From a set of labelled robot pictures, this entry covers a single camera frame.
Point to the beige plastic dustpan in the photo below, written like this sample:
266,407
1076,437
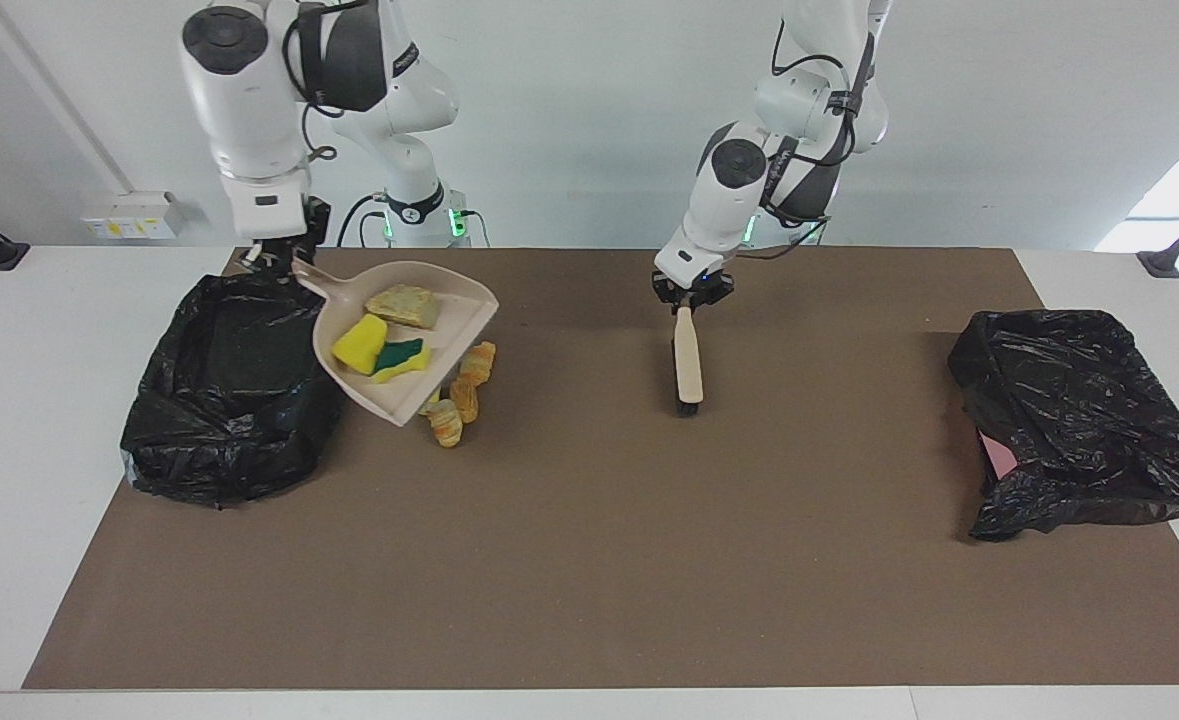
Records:
394,400

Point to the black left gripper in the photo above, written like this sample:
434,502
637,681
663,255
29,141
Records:
697,283

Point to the croissant toy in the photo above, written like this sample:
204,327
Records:
404,305
481,362

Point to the black bag lined bin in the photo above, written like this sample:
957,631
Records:
239,400

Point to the black bag over pink bin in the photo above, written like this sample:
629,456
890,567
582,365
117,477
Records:
1079,420

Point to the green and yellow sponge piece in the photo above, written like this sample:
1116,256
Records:
399,355

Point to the white wall socket box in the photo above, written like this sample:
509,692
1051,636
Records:
134,218

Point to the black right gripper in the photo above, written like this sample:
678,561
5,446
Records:
319,225

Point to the beige hand brush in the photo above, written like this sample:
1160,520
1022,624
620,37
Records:
689,365

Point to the brown bread roll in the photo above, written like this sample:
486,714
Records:
464,400

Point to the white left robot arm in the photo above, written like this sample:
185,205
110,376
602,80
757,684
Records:
729,200

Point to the pale striped bread roll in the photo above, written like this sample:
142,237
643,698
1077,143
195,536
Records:
444,425

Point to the brown table mat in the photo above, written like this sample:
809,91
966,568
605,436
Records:
589,600

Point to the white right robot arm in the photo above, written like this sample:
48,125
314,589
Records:
249,100

